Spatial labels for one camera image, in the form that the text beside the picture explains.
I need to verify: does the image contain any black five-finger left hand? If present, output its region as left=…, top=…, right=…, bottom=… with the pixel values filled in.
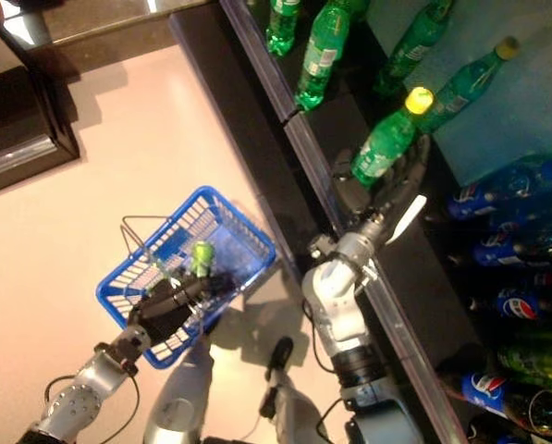
left=127, top=272, right=240, bottom=348

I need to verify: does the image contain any black five-finger right hand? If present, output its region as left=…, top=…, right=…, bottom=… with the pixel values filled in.
left=333, top=133, right=432, bottom=218

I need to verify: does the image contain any green soda bottle yellow cap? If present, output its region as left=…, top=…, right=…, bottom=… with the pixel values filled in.
left=351, top=86, right=436, bottom=189
left=372, top=0, right=455, bottom=96
left=265, top=0, right=304, bottom=56
left=293, top=0, right=350, bottom=112
left=416, top=36, right=520, bottom=135

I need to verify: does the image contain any dark cola bottle blue label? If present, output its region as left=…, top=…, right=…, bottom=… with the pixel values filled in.
left=471, top=226, right=552, bottom=269
left=468, top=282, right=552, bottom=324
left=487, top=203, right=552, bottom=237
left=205, top=270, right=242, bottom=302
left=446, top=159, right=552, bottom=221
left=529, top=267, right=552, bottom=290
left=441, top=369, right=552, bottom=436

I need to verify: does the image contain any blue plastic shopping basket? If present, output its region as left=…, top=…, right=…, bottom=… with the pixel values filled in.
left=94, top=185, right=276, bottom=370

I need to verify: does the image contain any green bottle in basket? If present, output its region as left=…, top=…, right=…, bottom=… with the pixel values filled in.
left=190, top=240, right=216, bottom=278

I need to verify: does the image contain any white flat tag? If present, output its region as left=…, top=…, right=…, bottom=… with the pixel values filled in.
left=385, top=194, right=428, bottom=246

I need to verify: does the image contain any silver left robot leg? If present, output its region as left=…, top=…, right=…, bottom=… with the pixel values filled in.
left=141, top=340, right=215, bottom=444

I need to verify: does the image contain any silver robot leg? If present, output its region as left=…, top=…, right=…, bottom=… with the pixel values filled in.
left=141, top=340, right=215, bottom=444
left=258, top=336, right=337, bottom=444

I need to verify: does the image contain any silver right robot leg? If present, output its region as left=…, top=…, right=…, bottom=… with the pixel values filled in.
left=258, top=336, right=337, bottom=444

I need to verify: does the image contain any dark glossy cabinet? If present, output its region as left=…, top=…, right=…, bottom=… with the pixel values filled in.
left=0, top=67, right=80, bottom=199

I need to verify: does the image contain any dark glossy floor ledge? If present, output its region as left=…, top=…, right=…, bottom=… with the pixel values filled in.
left=0, top=0, right=221, bottom=64

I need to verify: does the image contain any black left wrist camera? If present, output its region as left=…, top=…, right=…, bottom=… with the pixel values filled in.
left=93, top=339, right=141, bottom=376

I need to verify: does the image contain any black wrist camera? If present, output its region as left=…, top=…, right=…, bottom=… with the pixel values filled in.
left=93, top=339, right=141, bottom=376
left=306, top=233, right=340, bottom=264

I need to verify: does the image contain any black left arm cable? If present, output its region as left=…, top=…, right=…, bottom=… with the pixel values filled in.
left=43, top=372, right=141, bottom=444

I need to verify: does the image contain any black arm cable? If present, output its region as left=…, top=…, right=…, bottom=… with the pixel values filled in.
left=302, top=300, right=346, bottom=444
left=43, top=372, right=141, bottom=444

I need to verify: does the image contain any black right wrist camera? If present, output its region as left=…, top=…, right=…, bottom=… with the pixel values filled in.
left=306, top=233, right=340, bottom=264

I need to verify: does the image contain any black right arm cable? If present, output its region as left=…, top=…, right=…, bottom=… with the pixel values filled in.
left=302, top=300, right=346, bottom=444

